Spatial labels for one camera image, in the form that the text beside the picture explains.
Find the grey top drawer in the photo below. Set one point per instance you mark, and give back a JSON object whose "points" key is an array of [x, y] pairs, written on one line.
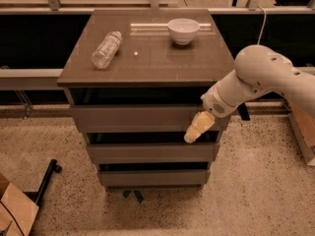
{"points": [[133, 118]]}

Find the grey bottom drawer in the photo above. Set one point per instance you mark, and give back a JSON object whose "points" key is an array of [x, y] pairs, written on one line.
{"points": [[153, 178]]}

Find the black bracket behind cabinet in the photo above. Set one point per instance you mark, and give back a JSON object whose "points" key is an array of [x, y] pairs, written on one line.
{"points": [[243, 112]]}

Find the grey metal railing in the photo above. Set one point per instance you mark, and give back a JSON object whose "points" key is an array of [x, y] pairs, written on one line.
{"points": [[46, 79]]}

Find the clear plastic water bottle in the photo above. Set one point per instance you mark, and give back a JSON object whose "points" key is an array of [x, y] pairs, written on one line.
{"points": [[105, 52]]}

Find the grey drawer cabinet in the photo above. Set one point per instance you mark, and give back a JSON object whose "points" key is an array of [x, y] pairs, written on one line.
{"points": [[149, 68]]}

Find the cardboard box left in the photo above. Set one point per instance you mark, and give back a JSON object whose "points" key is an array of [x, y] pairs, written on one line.
{"points": [[17, 210]]}

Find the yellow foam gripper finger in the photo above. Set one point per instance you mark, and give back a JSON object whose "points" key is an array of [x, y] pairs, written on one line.
{"points": [[201, 123]]}

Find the black wheeled stand leg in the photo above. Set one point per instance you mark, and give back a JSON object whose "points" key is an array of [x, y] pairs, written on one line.
{"points": [[38, 195]]}

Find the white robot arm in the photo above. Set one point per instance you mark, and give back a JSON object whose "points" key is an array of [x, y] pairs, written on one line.
{"points": [[258, 71]]}

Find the white ceramic bowl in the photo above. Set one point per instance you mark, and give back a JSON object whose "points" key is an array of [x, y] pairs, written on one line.
{"points": [[183, 31]]}

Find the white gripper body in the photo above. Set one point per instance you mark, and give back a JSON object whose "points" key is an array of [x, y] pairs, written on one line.
{"points": [[215, 102]]}

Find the grey middle drawer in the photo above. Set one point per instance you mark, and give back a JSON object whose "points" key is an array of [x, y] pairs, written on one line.
{"points": [[153, 153]]}

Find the grey drawer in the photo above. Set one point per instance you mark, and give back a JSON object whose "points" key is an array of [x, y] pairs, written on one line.
{"points": [[133, 118], [153, 178], [153, 153]]}

